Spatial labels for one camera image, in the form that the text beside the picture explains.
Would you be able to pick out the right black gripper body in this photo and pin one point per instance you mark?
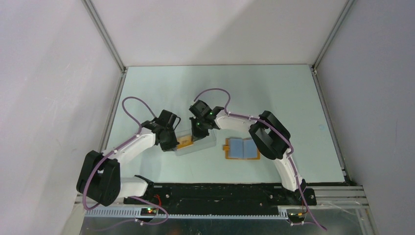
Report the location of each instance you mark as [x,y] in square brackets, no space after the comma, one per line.
[194,119]

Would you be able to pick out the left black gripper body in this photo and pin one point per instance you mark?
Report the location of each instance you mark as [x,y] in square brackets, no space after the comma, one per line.
[171,132]

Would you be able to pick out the gold credit card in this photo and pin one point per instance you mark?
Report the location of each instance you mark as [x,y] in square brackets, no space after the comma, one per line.
[184,141]

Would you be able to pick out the clear plastic card box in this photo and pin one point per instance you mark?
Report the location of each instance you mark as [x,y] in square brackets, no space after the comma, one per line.
[207,142]

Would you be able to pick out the orange card holder wallet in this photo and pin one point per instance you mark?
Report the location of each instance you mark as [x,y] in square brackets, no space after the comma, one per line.
[241,149]

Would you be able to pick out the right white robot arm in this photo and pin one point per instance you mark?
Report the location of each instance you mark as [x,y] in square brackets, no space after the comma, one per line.
[272,139]

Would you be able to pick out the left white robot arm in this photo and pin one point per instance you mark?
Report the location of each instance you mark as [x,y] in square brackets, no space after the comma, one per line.
[100,177]

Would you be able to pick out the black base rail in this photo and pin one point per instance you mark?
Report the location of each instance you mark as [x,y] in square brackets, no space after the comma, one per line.
[226,199]

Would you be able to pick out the grey slotted cable duct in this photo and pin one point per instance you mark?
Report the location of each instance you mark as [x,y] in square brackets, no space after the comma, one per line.
[130,212]

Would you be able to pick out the left aluminium frame post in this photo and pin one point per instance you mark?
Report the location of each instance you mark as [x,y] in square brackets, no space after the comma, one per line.
[108,42]

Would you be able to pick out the aluminium frame post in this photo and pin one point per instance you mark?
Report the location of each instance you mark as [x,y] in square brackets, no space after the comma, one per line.
[108,42]
[322,83]

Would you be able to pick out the right aluminium frame post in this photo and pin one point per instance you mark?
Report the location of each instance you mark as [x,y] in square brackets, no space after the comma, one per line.
[322,83]

